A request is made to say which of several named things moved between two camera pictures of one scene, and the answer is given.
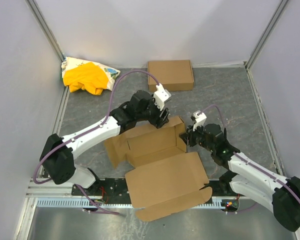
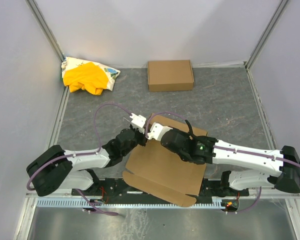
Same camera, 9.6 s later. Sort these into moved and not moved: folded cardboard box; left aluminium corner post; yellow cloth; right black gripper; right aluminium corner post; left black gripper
Moved: left black gripper; right black gripper
Not moved: right aluminium corner post; left aluminium corner post; folded cardboard box; yellow cloth
